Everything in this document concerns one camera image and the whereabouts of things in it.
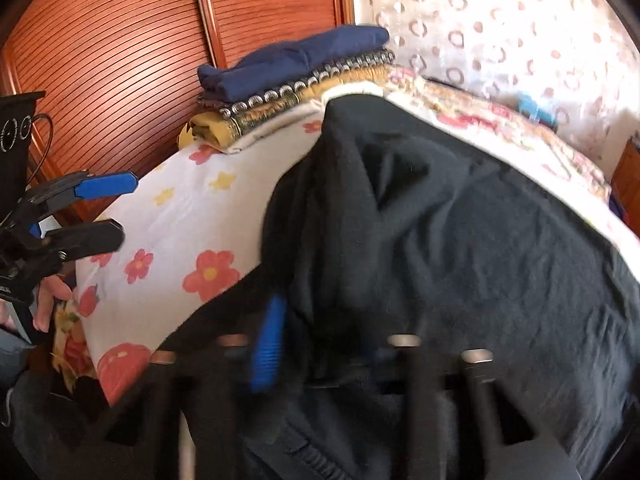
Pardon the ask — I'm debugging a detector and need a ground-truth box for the black printed t-shirt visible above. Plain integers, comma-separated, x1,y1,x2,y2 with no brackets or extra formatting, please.
1,96,639,479

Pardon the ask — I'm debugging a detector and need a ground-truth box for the person left hand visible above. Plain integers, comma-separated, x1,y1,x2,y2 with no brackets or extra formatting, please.
0,275,72,333

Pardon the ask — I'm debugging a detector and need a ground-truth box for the white floral bed sheet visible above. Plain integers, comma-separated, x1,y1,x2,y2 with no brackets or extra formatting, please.
76,82,639,401

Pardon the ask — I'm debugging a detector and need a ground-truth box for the wooden louvered wardrobe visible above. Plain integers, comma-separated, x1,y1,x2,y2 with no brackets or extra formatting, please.
1,0,354,181

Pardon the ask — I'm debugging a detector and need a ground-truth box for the patterned yellow folded garment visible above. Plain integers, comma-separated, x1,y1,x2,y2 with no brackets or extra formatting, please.
177,48,396,154

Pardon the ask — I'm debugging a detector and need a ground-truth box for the navy folded garment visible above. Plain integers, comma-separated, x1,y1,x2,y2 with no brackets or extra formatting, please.
196,25,390,103

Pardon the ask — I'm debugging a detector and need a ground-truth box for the wooden side cabinet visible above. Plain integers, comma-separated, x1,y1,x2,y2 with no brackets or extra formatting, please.
612,139,640,236

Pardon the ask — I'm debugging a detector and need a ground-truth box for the floral quilt blanket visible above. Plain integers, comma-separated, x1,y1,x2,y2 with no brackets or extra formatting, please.
385,66,612,205

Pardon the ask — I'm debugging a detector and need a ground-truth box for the blue tissue pack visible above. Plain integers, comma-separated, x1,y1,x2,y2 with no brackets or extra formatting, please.
516,93,558,130

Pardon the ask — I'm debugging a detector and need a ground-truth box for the circle patterned sheer curtain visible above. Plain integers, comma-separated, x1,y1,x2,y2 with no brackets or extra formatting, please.
354,0,639,172

